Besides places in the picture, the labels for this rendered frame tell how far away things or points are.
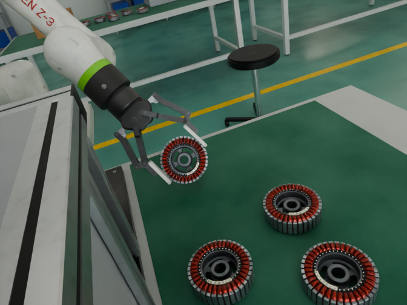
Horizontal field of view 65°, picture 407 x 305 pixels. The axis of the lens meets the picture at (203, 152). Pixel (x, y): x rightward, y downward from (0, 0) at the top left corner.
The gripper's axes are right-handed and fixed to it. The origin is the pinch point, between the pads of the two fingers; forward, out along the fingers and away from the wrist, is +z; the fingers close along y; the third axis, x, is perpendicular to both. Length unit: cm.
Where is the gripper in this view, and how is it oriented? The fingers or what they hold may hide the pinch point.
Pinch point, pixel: (182, 158)
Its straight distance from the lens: 73.8
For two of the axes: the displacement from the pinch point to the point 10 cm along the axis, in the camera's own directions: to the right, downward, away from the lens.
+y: -6.9, 7.2, 0.2
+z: 7.2, 6.9, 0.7
